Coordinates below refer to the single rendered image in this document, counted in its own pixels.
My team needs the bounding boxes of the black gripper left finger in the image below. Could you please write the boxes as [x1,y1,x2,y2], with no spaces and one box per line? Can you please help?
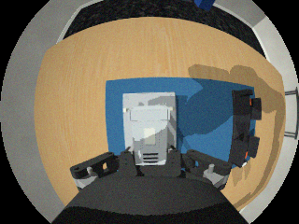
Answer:
[70,144,137,191]

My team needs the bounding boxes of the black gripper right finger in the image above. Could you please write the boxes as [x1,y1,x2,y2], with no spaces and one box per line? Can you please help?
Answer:
[162,143,233,190]

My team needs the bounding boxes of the grey box cover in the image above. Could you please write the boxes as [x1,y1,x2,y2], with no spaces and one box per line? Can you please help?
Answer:
[128,105,170,166]

